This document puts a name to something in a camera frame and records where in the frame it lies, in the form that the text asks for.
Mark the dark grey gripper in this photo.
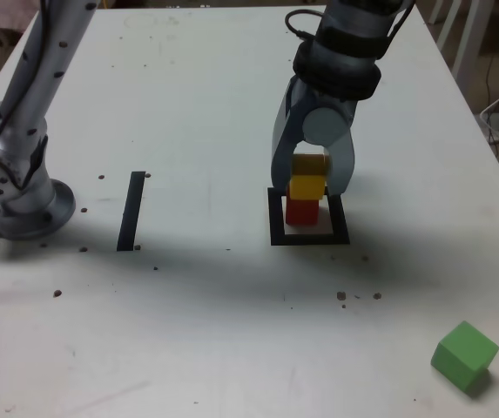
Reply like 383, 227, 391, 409
270, 77, 360, 198

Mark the yellow cube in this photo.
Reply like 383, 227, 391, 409
289, 152, 333, 201

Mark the red cube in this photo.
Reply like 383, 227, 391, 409
284, 196, 320, 227

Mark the green cube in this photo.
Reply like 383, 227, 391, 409
430, 320, 499, 391

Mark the black tape square outline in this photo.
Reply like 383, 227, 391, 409
266, 185, 351, 247

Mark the thin white furniture leg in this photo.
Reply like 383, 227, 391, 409
435, 0, 463, 47

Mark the black tape strip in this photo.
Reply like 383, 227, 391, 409
116, 171, 145, 253

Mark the thick white furniture leg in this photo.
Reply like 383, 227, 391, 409
451, 0, 492, 79

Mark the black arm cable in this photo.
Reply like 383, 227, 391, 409
284, 0, 416, 44

